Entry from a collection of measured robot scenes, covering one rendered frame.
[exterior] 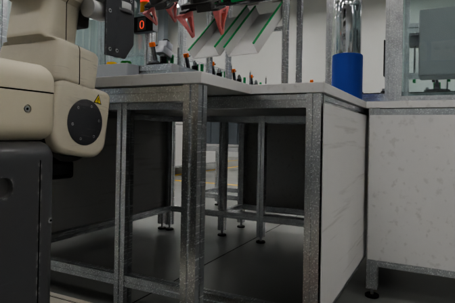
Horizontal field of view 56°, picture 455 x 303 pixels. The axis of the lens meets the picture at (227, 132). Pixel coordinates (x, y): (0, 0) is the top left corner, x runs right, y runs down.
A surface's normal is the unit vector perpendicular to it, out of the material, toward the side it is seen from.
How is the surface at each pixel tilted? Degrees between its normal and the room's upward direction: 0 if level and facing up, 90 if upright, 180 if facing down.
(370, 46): 90
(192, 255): 90
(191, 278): 90
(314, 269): 90
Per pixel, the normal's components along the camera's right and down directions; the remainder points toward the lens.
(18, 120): 0.89, 0.01
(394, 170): -0.45, -0.01
